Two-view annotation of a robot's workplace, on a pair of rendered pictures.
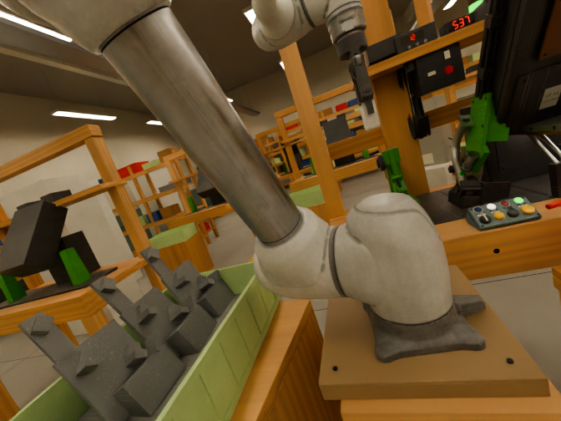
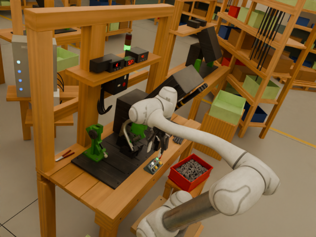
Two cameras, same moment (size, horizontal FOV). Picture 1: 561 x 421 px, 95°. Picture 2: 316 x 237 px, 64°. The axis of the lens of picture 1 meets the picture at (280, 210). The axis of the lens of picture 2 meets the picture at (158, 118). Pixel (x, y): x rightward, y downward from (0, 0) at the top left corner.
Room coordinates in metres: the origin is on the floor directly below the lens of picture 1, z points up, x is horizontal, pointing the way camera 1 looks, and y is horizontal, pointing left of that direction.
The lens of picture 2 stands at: (0.59, 0.89, 2.26)
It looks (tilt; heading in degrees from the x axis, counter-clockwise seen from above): 31 degrees down; 277
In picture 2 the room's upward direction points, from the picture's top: 13 degrees clockwise
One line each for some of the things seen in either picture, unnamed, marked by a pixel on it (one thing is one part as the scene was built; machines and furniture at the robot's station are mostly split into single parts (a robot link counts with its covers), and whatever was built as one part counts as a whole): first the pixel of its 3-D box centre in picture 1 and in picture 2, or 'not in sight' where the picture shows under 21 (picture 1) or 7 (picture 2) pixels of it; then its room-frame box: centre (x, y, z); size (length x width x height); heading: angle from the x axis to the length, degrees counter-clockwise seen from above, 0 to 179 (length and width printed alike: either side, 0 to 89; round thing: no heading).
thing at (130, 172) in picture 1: (153, 209); not in sight; (6.25, 2.88, 1.13); 2.48 x 0.54 x 2.27; 74
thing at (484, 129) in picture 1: (487, 123); (141, 121); (0.91, -0.80, 1.17); 0.13 x 0.12 x 0.20; 73
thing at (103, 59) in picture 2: (383, 50); (100, 64); (1.24, -0.68, 1.59); 0.15 x 0.07 x 0.07; 73
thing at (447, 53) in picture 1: (435, 72); (115, 81); (1.18, -0.85, 1.42); 0.17 x 0.12 x 0.15; 73
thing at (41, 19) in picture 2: not in sight; (122, 13); (1.24, -0.98, 1.89); 1.50 x 0.09 x 0.09; 73
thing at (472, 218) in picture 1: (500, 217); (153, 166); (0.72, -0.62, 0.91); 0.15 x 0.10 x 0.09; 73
